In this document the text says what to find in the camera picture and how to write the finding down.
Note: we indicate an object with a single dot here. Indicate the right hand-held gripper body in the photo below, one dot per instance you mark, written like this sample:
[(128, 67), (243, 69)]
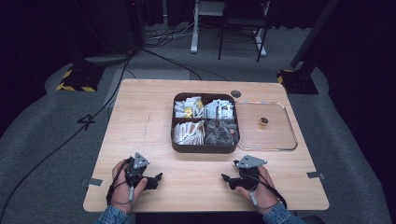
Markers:
[(248, 175)]

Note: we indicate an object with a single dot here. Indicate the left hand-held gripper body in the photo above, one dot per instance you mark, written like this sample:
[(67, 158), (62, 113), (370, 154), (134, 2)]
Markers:
[(137, 172)]

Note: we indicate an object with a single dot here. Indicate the person's left hand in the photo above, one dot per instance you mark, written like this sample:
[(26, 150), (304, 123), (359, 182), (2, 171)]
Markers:
[(123, 193)]

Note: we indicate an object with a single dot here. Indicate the person's right hand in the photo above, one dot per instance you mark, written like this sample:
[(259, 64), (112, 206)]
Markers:
[(264, 194)]

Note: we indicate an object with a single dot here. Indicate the brown four-compartment box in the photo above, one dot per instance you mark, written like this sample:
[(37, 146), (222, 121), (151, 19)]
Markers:
[(205, 150)]

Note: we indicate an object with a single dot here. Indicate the pile of clear dark sachets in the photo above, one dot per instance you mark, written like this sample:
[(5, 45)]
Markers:
[(221, 133)]

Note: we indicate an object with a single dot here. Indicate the clear box lid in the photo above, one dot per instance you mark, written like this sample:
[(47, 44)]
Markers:
[(274, 137)]

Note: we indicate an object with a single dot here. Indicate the pile of brown-striped paper sachets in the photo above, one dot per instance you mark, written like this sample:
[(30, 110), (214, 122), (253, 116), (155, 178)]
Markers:
[(188, 133)]

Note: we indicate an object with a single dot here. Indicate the gold lid knob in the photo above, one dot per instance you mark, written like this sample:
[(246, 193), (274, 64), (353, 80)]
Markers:
[(263, 121)]

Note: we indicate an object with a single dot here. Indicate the pile of white dark-label packets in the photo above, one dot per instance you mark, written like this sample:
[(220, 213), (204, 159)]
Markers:
[(219, 109)]

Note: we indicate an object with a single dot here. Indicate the pile of white yellow-label packets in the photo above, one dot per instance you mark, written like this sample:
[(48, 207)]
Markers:
[(188, 107)]

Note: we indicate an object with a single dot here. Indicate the grey round table grommet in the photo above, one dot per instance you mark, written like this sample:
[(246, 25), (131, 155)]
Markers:
[(235, 93)]

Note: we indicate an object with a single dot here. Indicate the black yellow-striped stand base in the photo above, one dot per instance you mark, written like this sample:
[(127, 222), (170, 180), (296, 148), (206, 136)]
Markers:
[(297, 82), (81, 79)]

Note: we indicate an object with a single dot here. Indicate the dark slanted stand pole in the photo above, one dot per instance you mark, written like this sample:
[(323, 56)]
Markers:
[(314, 32)]

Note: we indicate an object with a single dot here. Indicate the grey metal table bracket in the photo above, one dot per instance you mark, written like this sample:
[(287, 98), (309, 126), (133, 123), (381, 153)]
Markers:
[(92, 182), (316, 175)]

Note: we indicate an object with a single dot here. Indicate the white desk frame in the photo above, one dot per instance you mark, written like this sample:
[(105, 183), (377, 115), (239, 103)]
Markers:
[(195, 31)]

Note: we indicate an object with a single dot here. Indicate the black metal chair frame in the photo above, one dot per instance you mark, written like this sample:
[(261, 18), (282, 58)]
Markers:
[(239, 21)]

